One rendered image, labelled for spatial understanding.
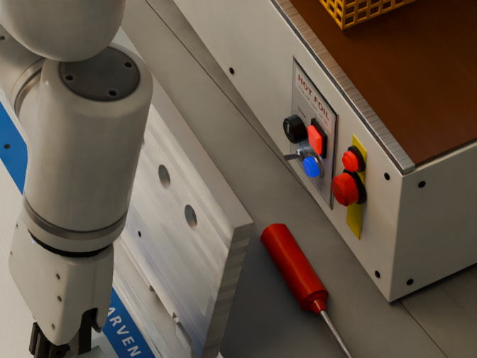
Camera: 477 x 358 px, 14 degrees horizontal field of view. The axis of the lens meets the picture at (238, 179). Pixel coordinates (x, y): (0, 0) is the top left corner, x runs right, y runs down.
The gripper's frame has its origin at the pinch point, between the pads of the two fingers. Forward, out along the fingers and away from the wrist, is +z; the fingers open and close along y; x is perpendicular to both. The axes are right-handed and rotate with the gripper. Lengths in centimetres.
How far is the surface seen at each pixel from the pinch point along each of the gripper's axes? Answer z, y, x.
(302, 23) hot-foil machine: -20.9, -9.7, 26.1
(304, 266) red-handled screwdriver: -2.9, 2.5, 23.5
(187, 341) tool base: -1.1, 5.1, 10.4
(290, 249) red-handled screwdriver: -3.0, 0.3, 23.3
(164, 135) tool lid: -16.0, -5.5, 11.1
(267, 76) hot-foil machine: -10.1, -14.2, 27.5
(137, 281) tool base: 0.6, -3.6, 10.3
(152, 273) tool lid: -3.0, -1.4, 10.1
